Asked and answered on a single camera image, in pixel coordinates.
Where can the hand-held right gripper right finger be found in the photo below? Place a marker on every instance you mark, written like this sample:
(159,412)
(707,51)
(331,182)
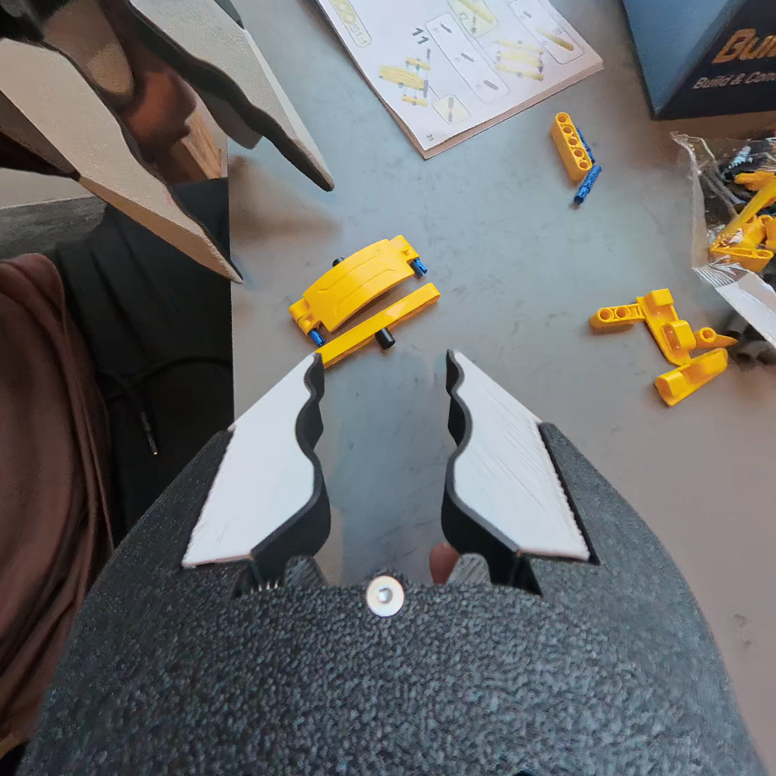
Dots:
(515,479)

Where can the person's left hand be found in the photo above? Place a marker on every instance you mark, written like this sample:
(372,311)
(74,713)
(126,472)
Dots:
(164,103)

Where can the open white instruction manual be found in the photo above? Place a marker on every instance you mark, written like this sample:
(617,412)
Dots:
(461,61)

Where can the small yellow connector piece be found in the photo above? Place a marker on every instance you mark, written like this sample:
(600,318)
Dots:
(715,338)

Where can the yellow beam black pin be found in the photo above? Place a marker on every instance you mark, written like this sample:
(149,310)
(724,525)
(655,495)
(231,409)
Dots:
(376,325)

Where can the wooden table leg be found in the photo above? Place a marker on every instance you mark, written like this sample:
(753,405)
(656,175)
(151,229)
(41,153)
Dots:
(200,152)

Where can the plastic bag of yellow parts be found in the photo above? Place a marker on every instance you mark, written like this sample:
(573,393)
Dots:
(740,230)

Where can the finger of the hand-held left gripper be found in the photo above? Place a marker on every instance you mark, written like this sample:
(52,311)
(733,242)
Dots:
(237,85)
(73,133)

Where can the short yellow three-hole beam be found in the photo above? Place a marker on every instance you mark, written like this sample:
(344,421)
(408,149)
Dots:
(616,318)

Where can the person's right hand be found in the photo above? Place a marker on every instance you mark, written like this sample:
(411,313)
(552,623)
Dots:
(444,564)

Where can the short yellow beam blue pin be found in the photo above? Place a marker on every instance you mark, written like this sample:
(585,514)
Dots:
(570,143)

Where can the grey desk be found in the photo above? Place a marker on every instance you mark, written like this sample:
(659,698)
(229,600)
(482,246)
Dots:
(546,243)

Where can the yellow curved panel blue pins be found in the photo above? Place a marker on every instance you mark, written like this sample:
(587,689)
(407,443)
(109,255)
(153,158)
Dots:
(352,285)

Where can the blue kit box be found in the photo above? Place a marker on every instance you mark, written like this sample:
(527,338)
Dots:
(691,55)

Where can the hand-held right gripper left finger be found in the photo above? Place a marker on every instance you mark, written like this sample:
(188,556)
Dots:
(261,485)

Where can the yellow L-shaped piece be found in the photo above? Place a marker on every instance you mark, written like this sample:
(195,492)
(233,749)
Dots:
(669,327)

